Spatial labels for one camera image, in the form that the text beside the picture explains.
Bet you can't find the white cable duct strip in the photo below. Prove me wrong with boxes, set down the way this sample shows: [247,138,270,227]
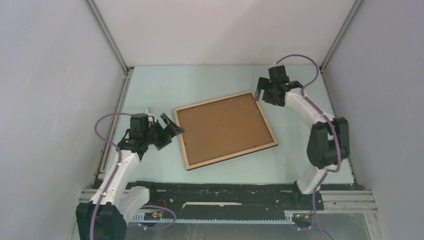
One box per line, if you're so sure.
[129,212,295,225]

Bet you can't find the aluminium frame rails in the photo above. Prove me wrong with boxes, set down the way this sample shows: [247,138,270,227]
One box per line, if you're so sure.
[76,188,379,215]

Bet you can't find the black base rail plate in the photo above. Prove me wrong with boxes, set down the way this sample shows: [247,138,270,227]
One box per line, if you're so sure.
[126,181,324,222]

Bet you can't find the right corner aluminium post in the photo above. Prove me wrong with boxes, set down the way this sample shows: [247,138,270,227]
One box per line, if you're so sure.
[320,0,365,73]

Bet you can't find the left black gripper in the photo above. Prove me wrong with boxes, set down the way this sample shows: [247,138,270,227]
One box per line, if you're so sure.
[143,114,184,151]

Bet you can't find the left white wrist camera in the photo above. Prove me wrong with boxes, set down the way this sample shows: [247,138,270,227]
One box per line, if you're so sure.
[145,107,154,118]

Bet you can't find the left corner aluminium post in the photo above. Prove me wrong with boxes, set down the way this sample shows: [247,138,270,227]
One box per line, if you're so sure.
[84,0,130,75]

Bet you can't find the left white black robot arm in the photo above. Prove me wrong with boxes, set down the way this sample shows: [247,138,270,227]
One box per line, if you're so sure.
[75,112,184,240]

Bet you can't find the corner aluminium post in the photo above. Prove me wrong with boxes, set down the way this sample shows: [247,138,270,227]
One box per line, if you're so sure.
[84,0,130,75]
[320,0,365,73]

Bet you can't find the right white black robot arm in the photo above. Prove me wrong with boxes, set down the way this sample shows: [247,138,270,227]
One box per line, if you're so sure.
[254,65,350,209]

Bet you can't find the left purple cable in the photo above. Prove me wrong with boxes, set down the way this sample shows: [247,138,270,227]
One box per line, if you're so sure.
[89,112,177,240]

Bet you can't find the purple cable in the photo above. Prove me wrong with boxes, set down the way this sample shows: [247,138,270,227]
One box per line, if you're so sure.
[89,112,177,240]
[274,54,342,239]

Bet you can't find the wooden picture frame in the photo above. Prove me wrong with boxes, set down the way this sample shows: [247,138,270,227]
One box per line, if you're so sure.
[173,90,279,171]

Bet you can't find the brown cardboard backing board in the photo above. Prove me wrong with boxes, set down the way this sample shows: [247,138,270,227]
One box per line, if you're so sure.
[176,93,275,167]

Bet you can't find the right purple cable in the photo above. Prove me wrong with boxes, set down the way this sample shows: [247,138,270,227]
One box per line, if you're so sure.
[274,54,342,239]

